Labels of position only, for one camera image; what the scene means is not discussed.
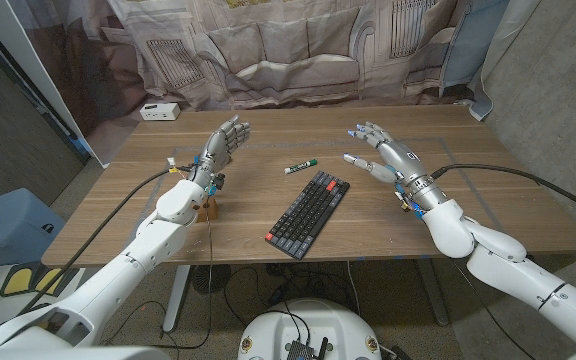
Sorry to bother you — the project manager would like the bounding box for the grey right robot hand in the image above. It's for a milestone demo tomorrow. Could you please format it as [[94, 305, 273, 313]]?
[[342, 121, 449, 214]]

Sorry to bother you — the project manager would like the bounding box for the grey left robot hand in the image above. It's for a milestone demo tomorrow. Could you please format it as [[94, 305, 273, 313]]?
[[187, 114, 252, 190]]

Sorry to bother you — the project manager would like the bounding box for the dark keyboard with red keys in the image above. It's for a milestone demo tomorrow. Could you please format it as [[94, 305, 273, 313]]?
[[264, 170, 351, 261]]

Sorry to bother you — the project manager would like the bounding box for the green and white marker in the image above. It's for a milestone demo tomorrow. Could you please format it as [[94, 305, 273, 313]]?
[[283, 158, 319, 175]]

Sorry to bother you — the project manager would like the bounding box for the small cardboard box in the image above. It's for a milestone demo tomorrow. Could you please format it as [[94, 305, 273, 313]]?
[[195, 197, 219, 224]]

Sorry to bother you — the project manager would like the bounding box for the white power strip box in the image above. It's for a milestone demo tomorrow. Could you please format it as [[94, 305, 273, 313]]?
[[139, 102, 181, 122]]

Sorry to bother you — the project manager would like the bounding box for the printed sofa backdrop cloth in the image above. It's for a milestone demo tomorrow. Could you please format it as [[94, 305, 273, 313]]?
[[6, 0, 512, 169]]

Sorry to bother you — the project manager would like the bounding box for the round black floor fan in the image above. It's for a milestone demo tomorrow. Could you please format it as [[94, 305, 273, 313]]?
[[191, 263, 232, 295]]

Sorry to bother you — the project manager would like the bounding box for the grey table leg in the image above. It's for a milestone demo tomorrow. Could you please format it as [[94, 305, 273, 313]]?
[[415, 258, 450, 327]]

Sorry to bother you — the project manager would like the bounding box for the white table leg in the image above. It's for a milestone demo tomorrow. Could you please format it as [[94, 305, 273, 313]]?
[[161, 264, 192, 331]]

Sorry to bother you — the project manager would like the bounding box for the white slanted panel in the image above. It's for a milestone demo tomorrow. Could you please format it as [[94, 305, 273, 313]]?
[[0, 0, 109, 169]]

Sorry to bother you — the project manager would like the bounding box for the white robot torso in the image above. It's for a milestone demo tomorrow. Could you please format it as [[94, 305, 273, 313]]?
[[237, 298, 383, 360]]

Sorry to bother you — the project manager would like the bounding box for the black antenna module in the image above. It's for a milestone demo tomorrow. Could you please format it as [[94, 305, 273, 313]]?
[[284, 336, 330, 360]]

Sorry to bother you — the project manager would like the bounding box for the blue plastic bin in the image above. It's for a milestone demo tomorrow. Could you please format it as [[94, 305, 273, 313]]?
[[0, 187, 67, 274]]

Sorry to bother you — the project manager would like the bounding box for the yellow and black foot pedal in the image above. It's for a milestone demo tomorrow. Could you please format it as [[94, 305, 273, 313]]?
[[0, 262, 82, 298]]

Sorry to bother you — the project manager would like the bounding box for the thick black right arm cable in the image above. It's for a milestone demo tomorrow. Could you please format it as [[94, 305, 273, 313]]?
[[430, 163, 576, 224]]

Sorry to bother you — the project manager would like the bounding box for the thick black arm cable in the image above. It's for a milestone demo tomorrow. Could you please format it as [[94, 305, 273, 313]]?
[[17, 168, 192, 316], [430, 163, 576, 224]]

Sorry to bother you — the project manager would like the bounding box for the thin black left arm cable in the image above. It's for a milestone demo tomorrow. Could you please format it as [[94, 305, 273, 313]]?
[[160, 199, 215, 351]]

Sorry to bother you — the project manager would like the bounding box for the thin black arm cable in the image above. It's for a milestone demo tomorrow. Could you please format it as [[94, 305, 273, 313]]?
[[450, 259, 539, 360], [160, 199, 215, 351]]

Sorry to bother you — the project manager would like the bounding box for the white floor cable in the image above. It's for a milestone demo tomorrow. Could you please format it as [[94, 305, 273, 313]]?
[[346, 260, 362, 315]]

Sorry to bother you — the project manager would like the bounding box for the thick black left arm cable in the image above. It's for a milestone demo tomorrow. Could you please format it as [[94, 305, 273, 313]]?
[[17, 168, 192, 316]]

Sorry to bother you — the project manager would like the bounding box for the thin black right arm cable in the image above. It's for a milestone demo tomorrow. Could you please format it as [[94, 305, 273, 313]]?
[[450, 259, 539, 360]]

